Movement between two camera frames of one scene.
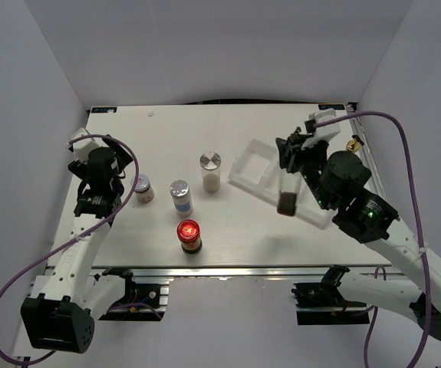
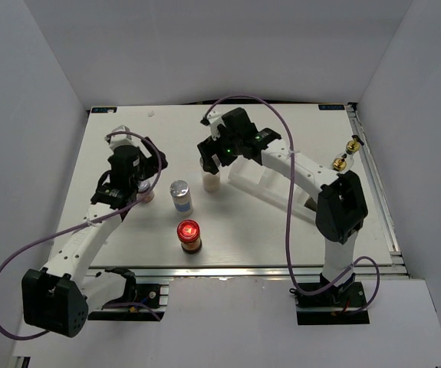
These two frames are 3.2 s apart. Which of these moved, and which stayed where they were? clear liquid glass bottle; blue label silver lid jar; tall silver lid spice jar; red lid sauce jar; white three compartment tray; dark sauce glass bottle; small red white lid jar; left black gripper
Moved: dark sauce glass bottle; left black gripper
Stayed: tall silver lid spice jar; clear liquid glass bottle; white three compartment tray; red lid sauce jar; blue label silver lid jar; small red white lid jar
